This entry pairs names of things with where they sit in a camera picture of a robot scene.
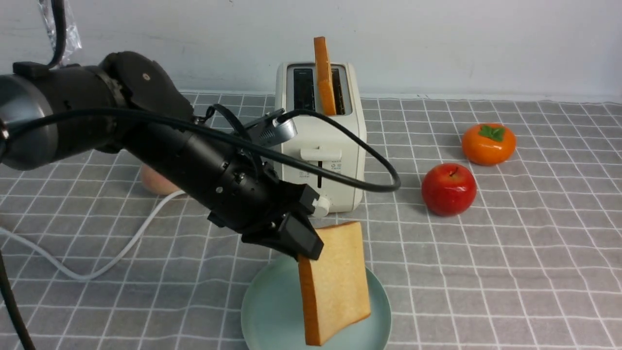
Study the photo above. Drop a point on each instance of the orange persimmon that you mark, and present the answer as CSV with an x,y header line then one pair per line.
x,y
488,144

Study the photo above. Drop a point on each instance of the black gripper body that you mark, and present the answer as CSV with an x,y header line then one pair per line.
x,y
243,201

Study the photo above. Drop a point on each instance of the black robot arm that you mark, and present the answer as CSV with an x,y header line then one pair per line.
x,y
129,102

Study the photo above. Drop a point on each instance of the pink peach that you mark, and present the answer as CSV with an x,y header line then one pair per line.
x,y
154,182

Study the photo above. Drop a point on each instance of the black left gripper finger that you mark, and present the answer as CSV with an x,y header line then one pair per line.
x,y
289,233

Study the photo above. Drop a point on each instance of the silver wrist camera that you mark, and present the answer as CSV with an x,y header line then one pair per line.
x,y
268,131

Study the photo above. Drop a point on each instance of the red apple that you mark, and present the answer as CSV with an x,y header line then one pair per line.
x,y
448,189

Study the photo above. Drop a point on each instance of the toast slice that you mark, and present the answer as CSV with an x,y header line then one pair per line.
x,y
324,76
334,287

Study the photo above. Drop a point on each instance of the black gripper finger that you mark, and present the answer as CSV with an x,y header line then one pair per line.
x,y
300,198

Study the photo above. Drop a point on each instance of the white two-slot toaster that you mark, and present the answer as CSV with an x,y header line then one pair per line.
x,y
317,142

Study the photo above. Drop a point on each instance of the light green plate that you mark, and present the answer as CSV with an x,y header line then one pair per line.
x,y
272,315

